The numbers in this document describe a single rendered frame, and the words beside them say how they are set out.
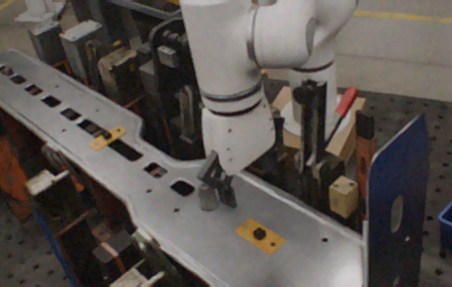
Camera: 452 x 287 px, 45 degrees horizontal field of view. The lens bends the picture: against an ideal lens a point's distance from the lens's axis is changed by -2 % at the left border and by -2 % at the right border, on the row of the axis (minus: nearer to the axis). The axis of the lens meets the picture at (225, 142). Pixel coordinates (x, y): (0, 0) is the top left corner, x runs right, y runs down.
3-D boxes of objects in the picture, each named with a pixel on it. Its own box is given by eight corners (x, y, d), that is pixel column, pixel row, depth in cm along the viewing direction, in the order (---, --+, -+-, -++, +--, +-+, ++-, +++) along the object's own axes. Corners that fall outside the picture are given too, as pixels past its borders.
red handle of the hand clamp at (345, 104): (297, 159, 95) (342, 82, 96) (303, 164, 97) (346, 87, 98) (316, 169, 92) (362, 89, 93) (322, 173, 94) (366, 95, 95)
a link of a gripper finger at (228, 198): (215, 164, 80) (223, 198, 84) (199, 176, 79) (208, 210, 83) (231, 173, 78) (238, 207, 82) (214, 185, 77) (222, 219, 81)
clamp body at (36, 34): (60, 126, 186) (20, 30, 165) (87, 110, 192) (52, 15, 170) (73, 136, 180) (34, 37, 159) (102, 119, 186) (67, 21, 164)
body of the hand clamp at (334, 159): (310, 289, 118) (295, 163, 97) (330, 269, 121) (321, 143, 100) (332, 303, 114) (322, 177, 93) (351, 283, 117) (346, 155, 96)
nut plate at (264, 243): (234, 231, 94) (233, 226, 93) (250, 218, 95) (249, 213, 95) (270, 255, 88) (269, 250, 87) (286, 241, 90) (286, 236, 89)
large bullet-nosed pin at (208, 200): (198, 211, 101) (191, 184, 97) (211, 201, 103) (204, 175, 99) (210, 219, 99) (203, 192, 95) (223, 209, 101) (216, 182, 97)
